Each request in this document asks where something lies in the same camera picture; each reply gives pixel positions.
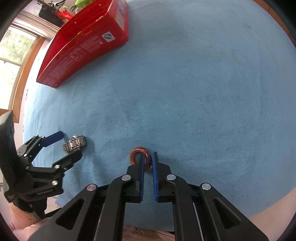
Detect green plush toy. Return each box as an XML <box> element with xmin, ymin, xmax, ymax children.
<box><xmin>70</xmin><ymin>0</ymin><xmax>93</xmax><ymax>11</ymax></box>

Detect blue table cloth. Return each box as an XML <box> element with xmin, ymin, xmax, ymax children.
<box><xmin>23</xmin><ymin>1</ymin><xmax>295</xmax><ymax>217</ymax></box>

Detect red tin box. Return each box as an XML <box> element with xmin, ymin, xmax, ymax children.
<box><xmin>37</xmin><ymin>0</ymin><xmax>129</xmax><ymax>88</ymax></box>

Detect pink trousers leg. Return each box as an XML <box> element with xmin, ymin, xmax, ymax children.
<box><xmin>9</xmin><ymin>203</ymin><xmax>48</xmax><ymax>240</ymax></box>

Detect red-brown stone ring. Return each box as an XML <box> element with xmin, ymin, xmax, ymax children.
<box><xmin>129</xmin><ymin>146</ymin><xmax>152</xmax><ymax>170</ymax></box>

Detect silver wrist watch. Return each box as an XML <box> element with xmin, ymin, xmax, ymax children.
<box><xmin>62</xmin><ymin>135</ymin><xmax>87</xmax><ymax>153</ymax></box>

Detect wooden window frame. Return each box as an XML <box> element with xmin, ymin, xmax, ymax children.
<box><xmin>1</xmin><ymin>11</ymin><xmax>60</xmax><ymax>123</ymax></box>

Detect black and red items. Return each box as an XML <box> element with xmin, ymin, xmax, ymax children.
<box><xmin>37</xmin><ymin>0</ymin><xmax>73</xmax><ymax>27</ymax></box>

